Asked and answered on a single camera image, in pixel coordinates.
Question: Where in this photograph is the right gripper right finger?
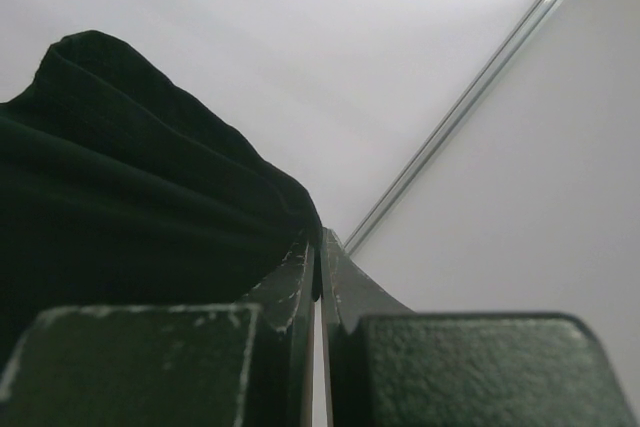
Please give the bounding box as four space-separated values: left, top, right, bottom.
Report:
320 230 638 426

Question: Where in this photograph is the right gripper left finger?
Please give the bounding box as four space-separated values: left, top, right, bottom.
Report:
1 243 315 426

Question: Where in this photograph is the black printed t shirt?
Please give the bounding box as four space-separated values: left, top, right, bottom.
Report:
1 31 322 357

